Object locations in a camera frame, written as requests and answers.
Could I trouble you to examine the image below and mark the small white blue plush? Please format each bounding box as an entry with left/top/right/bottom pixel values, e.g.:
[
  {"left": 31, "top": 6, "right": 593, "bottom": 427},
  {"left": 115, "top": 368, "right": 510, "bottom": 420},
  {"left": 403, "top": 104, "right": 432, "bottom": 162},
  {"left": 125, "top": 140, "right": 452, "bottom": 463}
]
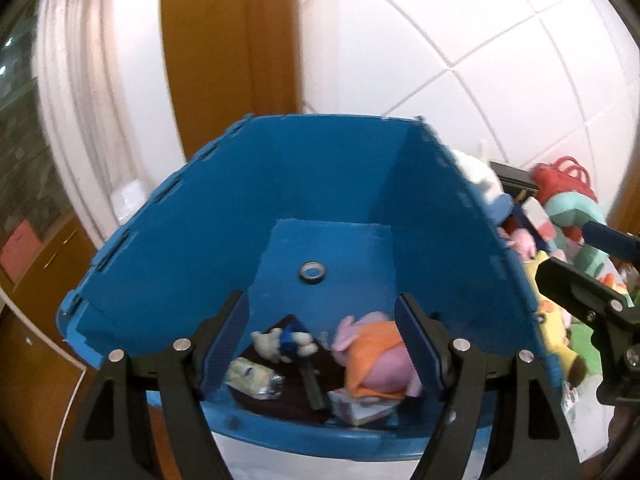
[{"left": 250, "top": 321, "right": 319, "bottom": 363}]

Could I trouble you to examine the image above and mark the pink pig plush toy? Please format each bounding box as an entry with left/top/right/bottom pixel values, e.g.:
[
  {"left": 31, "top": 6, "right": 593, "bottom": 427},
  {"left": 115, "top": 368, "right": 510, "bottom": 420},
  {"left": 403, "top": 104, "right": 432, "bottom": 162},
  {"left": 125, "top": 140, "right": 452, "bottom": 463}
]
[{"left": 498, "top": 228, "right": 537, "bottom": 263}]

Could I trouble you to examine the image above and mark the white plush creature toy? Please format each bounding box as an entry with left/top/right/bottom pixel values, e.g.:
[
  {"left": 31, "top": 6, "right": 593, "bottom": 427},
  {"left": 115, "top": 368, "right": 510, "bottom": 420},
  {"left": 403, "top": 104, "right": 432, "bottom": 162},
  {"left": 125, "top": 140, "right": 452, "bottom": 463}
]
[{"left": 450, "top": 148, "right": 513, "bottom": 226}]

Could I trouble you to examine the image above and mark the blue plastic storage bin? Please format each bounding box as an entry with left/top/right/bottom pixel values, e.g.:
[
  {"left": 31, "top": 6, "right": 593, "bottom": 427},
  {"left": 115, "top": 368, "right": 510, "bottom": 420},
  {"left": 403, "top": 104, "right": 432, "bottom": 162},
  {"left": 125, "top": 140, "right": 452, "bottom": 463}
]
[{"left": 55, "top": 112, "right": 562, "bottom": 462}]

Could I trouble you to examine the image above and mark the white curtain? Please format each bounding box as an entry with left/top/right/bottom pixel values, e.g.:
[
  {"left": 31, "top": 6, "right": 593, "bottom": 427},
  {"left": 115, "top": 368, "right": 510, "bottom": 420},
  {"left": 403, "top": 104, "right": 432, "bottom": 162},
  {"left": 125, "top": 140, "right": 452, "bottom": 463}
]
[{"left": 32, "top": 0, "right": 186, "bottom": 247}]

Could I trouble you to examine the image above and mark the pink tissue pack upper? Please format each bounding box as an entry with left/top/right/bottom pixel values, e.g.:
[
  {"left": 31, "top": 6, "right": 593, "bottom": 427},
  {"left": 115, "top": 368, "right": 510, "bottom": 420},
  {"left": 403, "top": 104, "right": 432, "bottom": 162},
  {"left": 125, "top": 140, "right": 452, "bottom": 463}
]
[{"left": 522, "top": 196, "right": 556, "bottom": 242}]

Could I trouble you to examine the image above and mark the black coffee gift box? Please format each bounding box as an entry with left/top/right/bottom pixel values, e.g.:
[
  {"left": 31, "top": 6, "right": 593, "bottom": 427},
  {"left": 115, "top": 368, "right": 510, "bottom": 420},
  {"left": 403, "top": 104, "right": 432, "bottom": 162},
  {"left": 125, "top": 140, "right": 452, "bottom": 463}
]
[{"left": 489, "top": 162, "right": 539, "bottom": 204}]

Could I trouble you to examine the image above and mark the pink orange plush toy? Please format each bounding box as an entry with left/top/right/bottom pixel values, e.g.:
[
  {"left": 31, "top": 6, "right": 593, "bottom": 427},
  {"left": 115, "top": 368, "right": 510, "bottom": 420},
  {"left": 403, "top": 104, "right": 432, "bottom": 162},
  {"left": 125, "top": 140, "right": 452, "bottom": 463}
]
[{"left": 331, "top": 311, "right": 423, "bottom": 400}]

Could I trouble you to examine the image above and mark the grey tape roll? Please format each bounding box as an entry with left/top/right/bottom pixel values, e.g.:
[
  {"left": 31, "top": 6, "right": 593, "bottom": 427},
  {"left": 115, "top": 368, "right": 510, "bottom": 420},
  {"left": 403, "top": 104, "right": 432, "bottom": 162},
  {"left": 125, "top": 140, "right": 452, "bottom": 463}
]
[{"left": 298, "top": 260, "right": 326, "bottom": 285}]

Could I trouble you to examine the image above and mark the red handbag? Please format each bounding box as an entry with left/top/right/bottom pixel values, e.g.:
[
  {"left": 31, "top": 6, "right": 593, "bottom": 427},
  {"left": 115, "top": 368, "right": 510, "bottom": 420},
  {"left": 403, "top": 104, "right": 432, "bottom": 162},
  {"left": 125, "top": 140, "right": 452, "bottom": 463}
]
[{"left": 530, "top": 156, "right": 598, "bottom": 205}]

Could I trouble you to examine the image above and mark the teal green neck pillow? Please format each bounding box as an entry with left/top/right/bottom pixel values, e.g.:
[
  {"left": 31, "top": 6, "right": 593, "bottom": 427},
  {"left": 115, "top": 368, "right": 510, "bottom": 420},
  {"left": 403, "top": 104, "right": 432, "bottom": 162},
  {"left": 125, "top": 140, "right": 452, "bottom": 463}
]
[{"left": 544, "top": 191, "right": 608, "bottom": 278}]

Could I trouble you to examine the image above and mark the yellow Pikachu plush toy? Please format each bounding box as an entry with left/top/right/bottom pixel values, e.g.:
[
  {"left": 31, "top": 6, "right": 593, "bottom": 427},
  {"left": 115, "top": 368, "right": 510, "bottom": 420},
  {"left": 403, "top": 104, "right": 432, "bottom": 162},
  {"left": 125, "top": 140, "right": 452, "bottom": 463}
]
[{"left": 523, "top": 252, "right": 588, "bottom": 388}]

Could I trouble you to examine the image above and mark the green frog plush toy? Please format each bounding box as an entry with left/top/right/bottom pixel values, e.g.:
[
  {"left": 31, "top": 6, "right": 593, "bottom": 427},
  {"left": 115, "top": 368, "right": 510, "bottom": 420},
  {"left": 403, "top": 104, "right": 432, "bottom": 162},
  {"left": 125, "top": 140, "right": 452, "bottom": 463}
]
[{"left": 570, "top": 321, "right": 602, "bottom": 375}]

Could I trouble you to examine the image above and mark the dark maroon knit cloth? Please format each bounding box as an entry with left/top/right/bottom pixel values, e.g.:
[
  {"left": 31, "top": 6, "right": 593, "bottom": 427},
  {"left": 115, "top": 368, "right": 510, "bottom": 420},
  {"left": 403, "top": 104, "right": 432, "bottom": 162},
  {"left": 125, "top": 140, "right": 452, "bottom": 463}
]
[{"left": 228, "top": 314, "right": 345, "bottom": 424}]

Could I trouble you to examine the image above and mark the small pastel carton box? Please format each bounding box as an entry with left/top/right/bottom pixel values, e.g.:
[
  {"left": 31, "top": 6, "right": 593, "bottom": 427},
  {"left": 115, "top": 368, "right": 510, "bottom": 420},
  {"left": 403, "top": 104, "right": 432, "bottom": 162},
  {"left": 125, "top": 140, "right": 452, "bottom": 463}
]
[{"left": 328, "top": 388, "right": 400, "bottom": 427}]

